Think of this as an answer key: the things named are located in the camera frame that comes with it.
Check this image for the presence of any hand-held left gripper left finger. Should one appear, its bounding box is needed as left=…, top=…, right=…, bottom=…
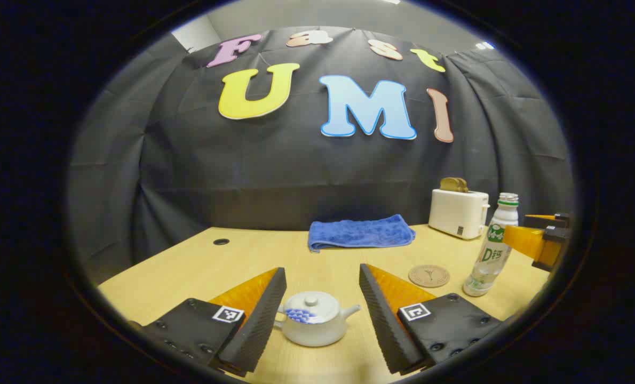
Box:
left=128, top=267, right=288, bottom=378

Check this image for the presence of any black backdrop cloth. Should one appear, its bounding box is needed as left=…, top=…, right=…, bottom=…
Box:
left=67, top=26, right=577, bottom=286

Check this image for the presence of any white teacup lid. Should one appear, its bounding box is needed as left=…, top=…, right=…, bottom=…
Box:
left=283, top=291, right=340, bottom=325

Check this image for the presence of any blue folded towel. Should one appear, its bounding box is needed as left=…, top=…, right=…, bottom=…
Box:
left=307, top=214, right=417, bottom=253

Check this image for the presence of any white plastic water bottle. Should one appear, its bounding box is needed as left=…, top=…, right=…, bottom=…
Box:
left=462, top=193, right=520, bottom=298

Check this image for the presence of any white ceramic teacup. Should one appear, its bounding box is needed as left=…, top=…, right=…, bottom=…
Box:
left=273, top=304, right=362, bottom=348

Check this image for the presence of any round cork coaster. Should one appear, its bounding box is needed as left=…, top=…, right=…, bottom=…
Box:
left=408, top=265, right=451, bottom=289

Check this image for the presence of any white toaster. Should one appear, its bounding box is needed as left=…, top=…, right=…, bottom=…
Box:
left=428, top=188, right=490, bottom=240

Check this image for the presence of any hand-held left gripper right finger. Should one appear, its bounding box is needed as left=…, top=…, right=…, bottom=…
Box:
left=359, top=263, right=505, bottom=375

